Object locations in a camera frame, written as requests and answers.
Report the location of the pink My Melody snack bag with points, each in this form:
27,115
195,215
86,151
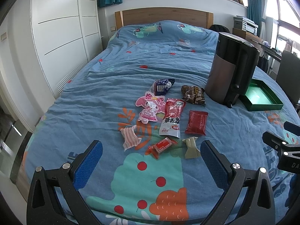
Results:
152,105

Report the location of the wooden bedside cabinet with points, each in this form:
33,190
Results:
255,40

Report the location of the green box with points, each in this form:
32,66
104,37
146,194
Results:
259,97

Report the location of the blue patterned bed cover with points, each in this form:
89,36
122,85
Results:
100,101

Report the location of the dark blue snack packet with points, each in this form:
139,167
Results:
162,86

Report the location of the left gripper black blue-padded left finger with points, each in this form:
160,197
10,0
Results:
43,205

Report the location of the dark chair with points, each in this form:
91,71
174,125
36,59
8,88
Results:
288,76

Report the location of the dark red snack packet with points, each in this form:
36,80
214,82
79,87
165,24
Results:
197,122

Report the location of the pink striped snack packet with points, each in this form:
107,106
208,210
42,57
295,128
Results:
130,138

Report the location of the orange hawthorn snack packet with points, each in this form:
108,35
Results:
160,147

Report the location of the teal curtain right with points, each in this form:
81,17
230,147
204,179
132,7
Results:
254,12

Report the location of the white printer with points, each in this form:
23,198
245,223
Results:
245,24

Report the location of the black and bronze bin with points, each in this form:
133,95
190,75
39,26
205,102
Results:
232,69

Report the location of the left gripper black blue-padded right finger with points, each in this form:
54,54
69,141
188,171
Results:
258,206

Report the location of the beige small snack packet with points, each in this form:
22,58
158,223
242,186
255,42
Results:
192,150

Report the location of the red and white snack pouch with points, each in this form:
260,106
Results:
170,125

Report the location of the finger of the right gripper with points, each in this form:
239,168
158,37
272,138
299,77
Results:
295,129
273,141

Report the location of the brown snack packet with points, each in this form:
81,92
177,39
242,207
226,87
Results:
193,95

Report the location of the white wardrobe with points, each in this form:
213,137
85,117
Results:
67,36

